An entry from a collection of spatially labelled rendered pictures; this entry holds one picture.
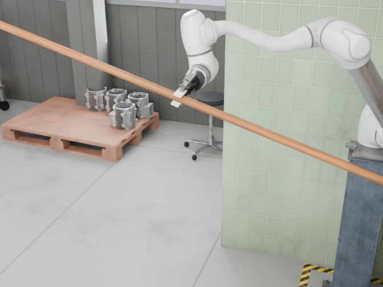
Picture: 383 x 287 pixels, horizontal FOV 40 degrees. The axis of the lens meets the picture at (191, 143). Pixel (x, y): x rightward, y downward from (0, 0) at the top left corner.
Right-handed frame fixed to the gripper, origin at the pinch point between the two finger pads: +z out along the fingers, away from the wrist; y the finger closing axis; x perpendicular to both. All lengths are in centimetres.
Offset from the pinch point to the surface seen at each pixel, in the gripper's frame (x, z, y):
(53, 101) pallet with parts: 193, -294, 203
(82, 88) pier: 161, -290, 173
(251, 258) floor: -54, -112, 144
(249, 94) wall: -14, -120, 40
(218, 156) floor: 2, -249, 162
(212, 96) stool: 26, -260, 113
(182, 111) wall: 60, -314, 167
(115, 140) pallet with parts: 92, -222, 172
